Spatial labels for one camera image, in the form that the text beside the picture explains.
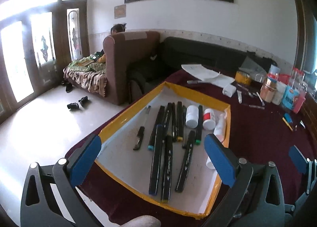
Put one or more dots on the pink knit-sleeved bottle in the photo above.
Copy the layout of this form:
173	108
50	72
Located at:
301	100

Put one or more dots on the red-label white bottle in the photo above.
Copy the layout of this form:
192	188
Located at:
209	118

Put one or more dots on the gold tape roll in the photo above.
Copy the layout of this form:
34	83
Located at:
242	77

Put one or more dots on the black shoe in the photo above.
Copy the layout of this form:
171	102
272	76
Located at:
68	87
72	106
83	100

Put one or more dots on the silver pen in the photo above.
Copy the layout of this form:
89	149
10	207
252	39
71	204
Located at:
195	82

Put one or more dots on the white pill bottle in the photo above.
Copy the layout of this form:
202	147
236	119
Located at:
192	115

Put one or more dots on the clear plastic bag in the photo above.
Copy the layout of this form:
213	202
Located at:
252	64

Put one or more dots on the pile of black marker pens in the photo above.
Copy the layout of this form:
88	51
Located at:
156	157

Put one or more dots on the black sofa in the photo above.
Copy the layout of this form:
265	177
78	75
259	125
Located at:
198	51

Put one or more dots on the blue battery pack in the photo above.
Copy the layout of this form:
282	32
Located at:
288	117

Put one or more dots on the clear toothpick holder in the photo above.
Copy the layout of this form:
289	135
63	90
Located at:
273	72

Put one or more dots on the patterned blanket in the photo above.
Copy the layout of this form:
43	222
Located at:
84	76

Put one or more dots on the white tray with yellow rim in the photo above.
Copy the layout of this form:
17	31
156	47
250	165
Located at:
118	142

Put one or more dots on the white labelled plastic jar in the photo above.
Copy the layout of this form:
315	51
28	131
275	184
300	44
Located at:
279	93

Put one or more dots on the white charger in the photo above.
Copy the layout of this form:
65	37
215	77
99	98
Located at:
229	90

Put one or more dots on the person's beige clothing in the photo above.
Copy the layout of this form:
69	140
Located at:
141	222

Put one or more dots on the maroon tablecloth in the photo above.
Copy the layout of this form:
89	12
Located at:
260	137

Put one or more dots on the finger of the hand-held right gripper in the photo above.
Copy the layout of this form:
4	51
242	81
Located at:
298	159

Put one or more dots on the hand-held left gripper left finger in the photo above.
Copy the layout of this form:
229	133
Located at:
84	162

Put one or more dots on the grey pen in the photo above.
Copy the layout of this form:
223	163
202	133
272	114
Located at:
252	105
244	88

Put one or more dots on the wooden glass door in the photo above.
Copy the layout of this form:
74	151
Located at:
37	43

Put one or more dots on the red bag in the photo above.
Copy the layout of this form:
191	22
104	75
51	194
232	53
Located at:
284	77

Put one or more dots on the small wall plaque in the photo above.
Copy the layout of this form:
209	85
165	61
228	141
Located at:
120	11

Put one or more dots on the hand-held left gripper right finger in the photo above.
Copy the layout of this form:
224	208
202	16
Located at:
220	160

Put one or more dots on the white paper sheets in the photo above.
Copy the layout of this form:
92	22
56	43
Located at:
205	73

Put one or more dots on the brown armchair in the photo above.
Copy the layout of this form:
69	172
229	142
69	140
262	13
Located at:
123	63

